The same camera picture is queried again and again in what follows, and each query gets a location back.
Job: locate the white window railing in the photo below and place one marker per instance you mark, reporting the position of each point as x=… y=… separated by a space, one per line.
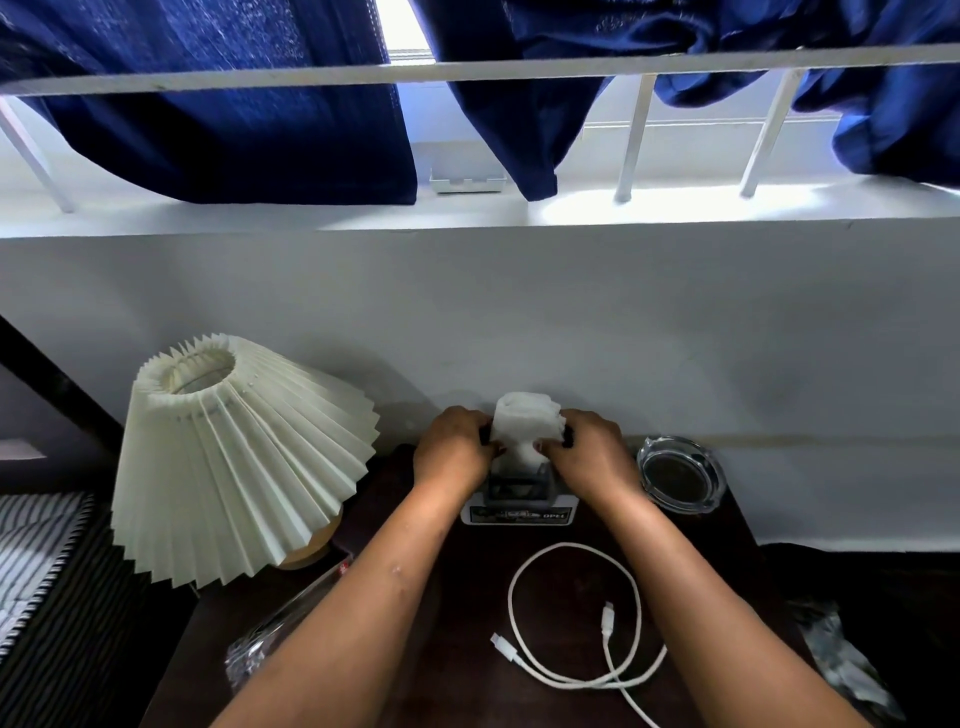
x=525 y=70

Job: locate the striped mattress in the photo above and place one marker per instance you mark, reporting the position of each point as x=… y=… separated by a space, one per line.
x=37 y=555

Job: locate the dark wooden bed frame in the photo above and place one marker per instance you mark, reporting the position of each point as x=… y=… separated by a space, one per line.
x=52 y=390

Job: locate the person's right hand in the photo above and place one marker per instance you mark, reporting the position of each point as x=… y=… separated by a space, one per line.
x=596 y=457

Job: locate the dark wooden bedside table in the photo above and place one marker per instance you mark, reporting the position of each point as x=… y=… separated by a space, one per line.
x=450 y=600

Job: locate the clear drinking glass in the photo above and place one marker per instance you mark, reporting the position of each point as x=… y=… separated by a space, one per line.
x=270 y=637

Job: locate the person's left forearm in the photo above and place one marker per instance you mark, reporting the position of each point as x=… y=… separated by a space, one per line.
x=352 y=622

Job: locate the person's left hand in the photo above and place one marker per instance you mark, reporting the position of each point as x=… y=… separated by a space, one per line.
x=450 y=457

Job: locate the grey tissue box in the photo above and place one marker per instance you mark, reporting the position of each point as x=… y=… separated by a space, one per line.
x=517 y=495

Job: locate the blue curtain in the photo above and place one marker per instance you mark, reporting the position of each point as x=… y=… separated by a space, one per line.
x=225 y=135
x=517 y=127
x=892 y=120

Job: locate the cream pleated table lamp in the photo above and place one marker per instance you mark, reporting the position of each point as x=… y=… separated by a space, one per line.
x=225 y=450

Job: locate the white tissue stack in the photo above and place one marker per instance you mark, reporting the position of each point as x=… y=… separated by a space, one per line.
x=525 y=420

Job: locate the person's right forearm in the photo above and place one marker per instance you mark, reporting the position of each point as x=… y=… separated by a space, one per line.
x=727 y=622

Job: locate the clear glass ashtray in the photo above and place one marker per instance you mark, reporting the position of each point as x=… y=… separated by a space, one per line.
x=679 y=476

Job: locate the clear plastic bag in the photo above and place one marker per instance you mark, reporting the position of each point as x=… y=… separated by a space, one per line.
x=847 y=660

